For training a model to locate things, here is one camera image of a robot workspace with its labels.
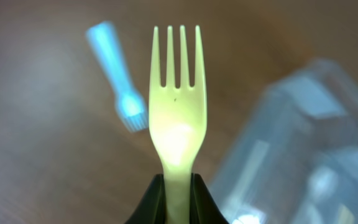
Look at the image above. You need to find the white label left container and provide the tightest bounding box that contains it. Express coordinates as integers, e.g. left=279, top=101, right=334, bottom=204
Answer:
left=284, top=77, right=347, bottom=119

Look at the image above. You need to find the thick white plastic fork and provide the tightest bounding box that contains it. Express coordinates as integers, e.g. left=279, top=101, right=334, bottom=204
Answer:
left=86, top=21, right=149, bottom=133

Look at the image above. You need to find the left clear plastic container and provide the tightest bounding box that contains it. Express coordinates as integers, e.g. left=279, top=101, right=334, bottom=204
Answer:
left=209, top=58, right=358, bottom=224

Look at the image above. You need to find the yellow plastic fork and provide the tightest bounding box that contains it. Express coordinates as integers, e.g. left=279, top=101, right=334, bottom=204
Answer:
left=149, top=26, right=208, bottom=224

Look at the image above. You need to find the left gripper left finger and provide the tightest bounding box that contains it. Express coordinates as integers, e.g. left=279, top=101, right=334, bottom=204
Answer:
left=125, top=174, right=166, bottom=224

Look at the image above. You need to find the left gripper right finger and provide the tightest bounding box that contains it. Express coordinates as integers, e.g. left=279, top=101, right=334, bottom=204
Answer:
left=190, top=174, right=228, bottom=224

